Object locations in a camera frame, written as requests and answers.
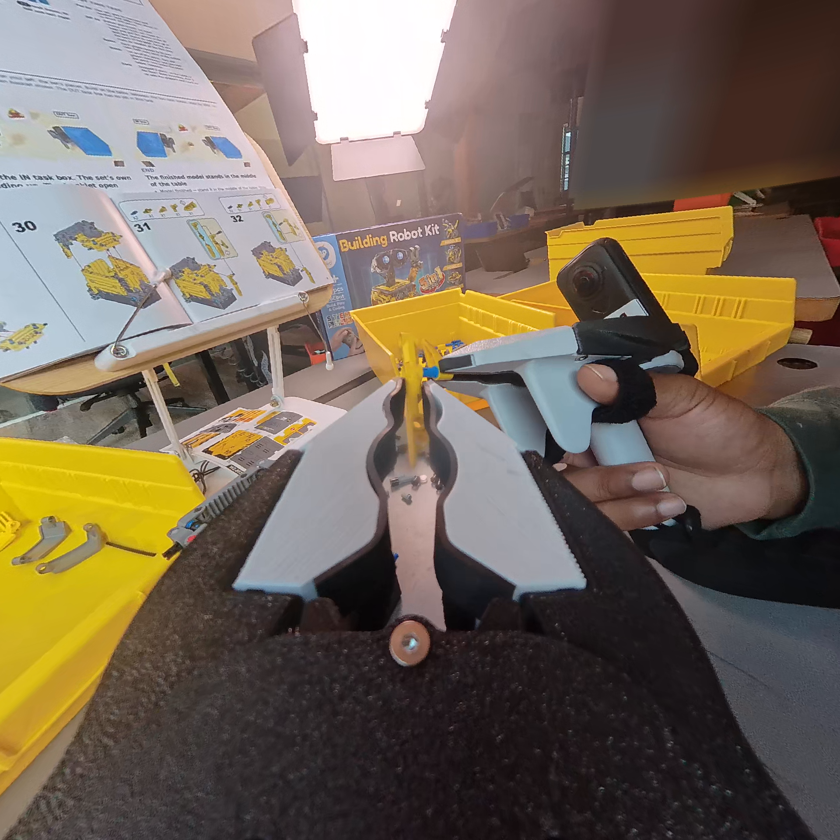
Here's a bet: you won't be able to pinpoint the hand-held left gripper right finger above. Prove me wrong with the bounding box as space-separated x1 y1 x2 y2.
422 381 588 632

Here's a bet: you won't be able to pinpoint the bright studio light panel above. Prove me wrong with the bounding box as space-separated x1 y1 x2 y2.
252 0 460 183

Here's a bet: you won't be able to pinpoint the person's right hand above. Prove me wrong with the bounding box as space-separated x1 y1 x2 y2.
554 364 808 532

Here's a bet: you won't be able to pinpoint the grey curved lego piece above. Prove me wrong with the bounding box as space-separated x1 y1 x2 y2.
12 516 70 567
36 523 109 576

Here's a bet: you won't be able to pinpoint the yellow lego vehicle model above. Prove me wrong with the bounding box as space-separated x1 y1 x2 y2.
161 458 280 562

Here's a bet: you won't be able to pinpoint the red plastic crate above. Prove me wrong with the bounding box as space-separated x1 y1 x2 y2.
812 217 840 270

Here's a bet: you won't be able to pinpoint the lego instruction booklet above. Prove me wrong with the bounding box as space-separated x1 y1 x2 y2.
0 185 336 383

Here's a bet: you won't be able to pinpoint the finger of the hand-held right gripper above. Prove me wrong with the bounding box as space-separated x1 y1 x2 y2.
441 373 549 454
436 327 596 456

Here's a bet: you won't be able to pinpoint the colourful lego box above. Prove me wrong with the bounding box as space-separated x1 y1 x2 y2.
311 213 467 362

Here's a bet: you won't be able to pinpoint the scattered small lego pieces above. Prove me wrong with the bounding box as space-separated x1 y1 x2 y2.
388 469 446 508

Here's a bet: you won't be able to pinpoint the lego sticker sheet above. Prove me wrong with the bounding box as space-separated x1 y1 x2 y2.
177 407 322 470

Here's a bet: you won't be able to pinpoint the printed task sheet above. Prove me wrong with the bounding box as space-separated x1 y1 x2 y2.
0 0 280 198

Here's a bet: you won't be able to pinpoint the yellow lego connector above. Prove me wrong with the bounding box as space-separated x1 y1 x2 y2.
392 331 429 395

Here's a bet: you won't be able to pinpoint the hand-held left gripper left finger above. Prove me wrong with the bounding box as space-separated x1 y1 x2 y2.
233 378 407 632

